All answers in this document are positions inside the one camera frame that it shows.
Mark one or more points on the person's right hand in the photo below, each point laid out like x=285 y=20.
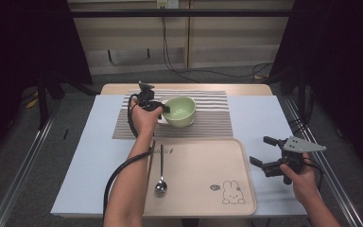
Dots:
x=302 y=186

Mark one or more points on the black metal stand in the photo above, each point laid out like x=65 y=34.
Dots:
x=301 y=94

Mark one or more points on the black curtain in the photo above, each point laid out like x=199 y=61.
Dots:
x=343 y=63
x=22 y=47

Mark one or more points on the white wall socket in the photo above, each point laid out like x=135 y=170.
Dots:
x=167 y=3

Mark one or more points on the metal spoon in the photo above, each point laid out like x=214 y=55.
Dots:
x=161 y=186

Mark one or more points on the metal floor rail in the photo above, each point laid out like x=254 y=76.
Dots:
x=327 y=164
x=22 y=170

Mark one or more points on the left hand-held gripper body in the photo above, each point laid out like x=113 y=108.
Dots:
x=146 y=96

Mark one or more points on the striped woven placemat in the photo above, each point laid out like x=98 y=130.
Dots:
x=208 y=126

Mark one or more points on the brown wooden chopstick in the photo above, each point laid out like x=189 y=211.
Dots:
x=150 y=170
x=153 y=151

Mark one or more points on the person's left hand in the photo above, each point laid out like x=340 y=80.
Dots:
x=145 y=121

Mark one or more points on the light green bowl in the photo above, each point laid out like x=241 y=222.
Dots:
x=179 y=112

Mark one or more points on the beige tray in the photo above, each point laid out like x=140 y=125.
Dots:
x=201 y=176

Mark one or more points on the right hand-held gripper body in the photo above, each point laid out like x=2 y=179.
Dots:
x=293 y=154

